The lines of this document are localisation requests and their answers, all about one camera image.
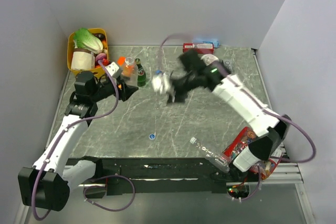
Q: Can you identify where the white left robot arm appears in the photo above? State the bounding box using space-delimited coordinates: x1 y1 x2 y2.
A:
18 71 139 211

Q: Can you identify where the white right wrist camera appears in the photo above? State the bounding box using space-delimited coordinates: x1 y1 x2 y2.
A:
152 73 172 94

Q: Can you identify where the light blue packet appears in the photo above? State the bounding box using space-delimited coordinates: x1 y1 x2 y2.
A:
192 38 220 48

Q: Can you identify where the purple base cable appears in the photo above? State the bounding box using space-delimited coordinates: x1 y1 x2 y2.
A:
83 175 136 212

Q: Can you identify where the red snack bag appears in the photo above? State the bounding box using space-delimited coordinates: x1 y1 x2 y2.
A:
223 127 283 180

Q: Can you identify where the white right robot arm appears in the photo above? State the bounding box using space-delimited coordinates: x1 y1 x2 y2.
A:
168 49 289 182

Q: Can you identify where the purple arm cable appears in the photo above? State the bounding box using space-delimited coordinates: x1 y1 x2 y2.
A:
30 62 120 221
157 33 317 164

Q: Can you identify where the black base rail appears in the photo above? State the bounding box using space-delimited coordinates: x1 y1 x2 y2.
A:
85 156 258 196

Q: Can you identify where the white paper wrapped package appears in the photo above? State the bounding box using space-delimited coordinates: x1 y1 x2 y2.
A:
71 48 95 71

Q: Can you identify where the orange razor box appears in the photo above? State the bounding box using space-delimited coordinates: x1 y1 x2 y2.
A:
117 57 136 77

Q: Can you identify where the green glass bottle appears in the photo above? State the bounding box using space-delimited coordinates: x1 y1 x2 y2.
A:
134 58 146 87

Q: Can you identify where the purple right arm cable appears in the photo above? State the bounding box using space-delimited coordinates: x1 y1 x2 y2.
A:
157 33 317 164

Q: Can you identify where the blue white bottle cap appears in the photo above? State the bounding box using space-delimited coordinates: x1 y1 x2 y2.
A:
190 137 197 144
149 134 156 140

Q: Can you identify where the yellow plastic basket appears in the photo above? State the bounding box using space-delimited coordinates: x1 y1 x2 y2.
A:
67 28 109 78

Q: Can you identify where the toilet paper roll blue wrapper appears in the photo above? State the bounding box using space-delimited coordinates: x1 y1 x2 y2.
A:
201 54 219 66

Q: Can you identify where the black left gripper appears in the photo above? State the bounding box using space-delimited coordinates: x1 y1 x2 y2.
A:
90 74 138 102

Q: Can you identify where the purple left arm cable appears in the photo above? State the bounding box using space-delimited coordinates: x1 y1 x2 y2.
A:
30 62 120 221

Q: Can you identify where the red rectangular box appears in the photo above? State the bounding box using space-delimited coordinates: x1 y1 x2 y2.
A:
182 43 214 55

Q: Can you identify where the red onion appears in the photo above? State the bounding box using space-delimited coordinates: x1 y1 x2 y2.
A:
95 52 107 62

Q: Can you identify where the silver toothpaste box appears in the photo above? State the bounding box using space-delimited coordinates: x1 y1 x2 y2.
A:
223 60 233 73

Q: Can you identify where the toy napa cabbage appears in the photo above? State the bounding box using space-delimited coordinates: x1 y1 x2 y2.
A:
73 28 103 54

